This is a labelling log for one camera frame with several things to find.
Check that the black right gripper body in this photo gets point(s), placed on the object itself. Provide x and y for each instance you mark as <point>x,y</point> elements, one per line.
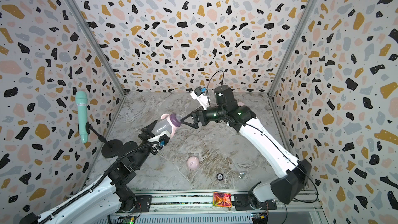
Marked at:
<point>216,114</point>

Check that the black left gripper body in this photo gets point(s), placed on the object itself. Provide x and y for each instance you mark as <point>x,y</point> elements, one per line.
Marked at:
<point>145,140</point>

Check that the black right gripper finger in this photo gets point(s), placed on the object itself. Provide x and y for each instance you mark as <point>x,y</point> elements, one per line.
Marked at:
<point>193,115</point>
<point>192,125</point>

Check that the purple collar with nipple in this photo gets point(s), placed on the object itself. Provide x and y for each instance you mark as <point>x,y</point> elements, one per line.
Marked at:
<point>175,120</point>

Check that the clear baby bottle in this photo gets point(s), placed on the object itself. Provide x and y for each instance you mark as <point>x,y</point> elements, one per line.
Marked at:
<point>162,126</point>

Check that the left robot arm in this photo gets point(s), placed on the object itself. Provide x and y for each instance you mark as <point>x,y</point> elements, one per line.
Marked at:
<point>109,193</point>

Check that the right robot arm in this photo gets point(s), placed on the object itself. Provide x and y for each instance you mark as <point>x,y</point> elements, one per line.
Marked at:
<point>292,174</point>

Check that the black microphone stand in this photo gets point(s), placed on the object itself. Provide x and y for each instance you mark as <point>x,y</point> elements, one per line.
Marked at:
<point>109,149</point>

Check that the small black round cap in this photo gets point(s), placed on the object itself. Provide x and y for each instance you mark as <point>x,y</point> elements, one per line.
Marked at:
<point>220,176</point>

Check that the mint green microphone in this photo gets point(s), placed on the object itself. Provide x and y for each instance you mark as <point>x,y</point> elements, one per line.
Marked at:
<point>82,102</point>

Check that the orange pink card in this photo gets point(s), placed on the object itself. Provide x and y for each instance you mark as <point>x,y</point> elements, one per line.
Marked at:
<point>220,199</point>

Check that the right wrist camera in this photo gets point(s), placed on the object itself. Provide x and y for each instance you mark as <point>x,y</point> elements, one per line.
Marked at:
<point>201,95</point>

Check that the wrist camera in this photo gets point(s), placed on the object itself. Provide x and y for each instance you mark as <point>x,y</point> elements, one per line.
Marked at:
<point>160,140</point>
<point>201,95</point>

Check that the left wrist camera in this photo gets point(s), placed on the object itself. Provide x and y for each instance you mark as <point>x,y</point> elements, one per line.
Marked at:
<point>160,140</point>

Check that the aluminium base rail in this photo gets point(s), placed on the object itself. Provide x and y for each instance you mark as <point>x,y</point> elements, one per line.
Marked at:
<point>197,207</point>

